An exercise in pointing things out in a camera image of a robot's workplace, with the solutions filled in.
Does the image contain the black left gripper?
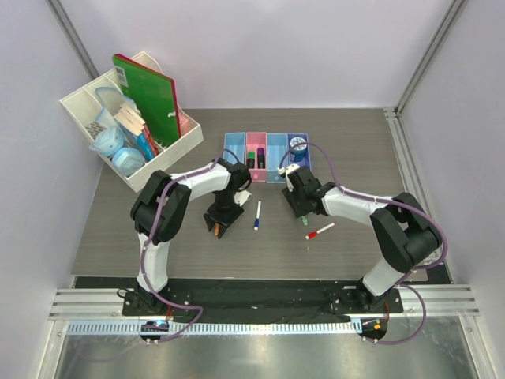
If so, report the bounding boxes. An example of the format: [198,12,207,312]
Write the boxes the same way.
[205,190,244,238]

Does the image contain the blue round slime jar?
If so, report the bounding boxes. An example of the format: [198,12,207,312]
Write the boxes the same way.
[288,134,308,163]

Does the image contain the pastel four-drawer organizer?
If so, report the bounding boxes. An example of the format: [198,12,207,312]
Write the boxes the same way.
[223,132,312,184]

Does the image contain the purple highlighter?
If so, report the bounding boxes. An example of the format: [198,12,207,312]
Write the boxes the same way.
[257,147,265,169]

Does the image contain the green highlighter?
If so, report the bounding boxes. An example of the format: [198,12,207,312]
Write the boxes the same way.
[246,151,256,169]

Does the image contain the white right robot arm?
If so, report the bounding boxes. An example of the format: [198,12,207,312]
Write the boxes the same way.
[278,164,443,312]

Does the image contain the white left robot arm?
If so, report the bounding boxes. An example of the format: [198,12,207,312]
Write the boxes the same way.
[130,158,252,315]

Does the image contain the red whiteboard marker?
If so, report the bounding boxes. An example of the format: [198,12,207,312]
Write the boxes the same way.
[305,223,335,240]

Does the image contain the blue whiteboard marker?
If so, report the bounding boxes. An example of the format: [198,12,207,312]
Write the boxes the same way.
[253,200,262,231]

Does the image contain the pink notebook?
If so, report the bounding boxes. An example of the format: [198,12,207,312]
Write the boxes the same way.
[178,111,191,137]

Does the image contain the light blue round case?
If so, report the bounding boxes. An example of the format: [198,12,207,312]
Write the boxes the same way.
[112,148,145,177]

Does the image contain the wooden clips stack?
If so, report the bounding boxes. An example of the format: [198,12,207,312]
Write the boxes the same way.
[114,101,145,137]

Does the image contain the white desk organizer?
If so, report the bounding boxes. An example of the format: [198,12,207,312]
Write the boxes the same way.
[60,53,204,192]

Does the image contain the blue tape dispenser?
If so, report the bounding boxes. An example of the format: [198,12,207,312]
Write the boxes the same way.
[89,127,125,159]

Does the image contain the green notebook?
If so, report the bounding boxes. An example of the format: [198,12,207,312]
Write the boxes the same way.
[112,54,181,147]

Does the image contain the clear blue measuring cup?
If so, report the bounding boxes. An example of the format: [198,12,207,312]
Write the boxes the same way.
[85,86,123,140]

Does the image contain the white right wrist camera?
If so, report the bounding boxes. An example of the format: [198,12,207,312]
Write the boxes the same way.
[277,163,301,192]

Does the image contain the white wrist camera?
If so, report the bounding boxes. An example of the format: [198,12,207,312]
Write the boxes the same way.
[234,190,252,207]
[277,163,301,192]

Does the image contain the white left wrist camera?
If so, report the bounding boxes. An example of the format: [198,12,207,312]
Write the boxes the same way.
[234,190,252,207]

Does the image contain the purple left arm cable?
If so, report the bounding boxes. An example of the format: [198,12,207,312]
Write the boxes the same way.
[140,148,241,343]

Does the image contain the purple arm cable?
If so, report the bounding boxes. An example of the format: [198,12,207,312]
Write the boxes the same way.
[278,141,449,345]
[140,148,241,343]

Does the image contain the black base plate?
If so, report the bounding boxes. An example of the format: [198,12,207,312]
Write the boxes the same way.
[74,276,403,322]

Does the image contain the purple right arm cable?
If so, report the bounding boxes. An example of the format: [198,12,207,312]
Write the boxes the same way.
[278,141,449,345]

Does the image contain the white slotted cable duct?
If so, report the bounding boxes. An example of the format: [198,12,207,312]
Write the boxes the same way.
[66,319,362,337]

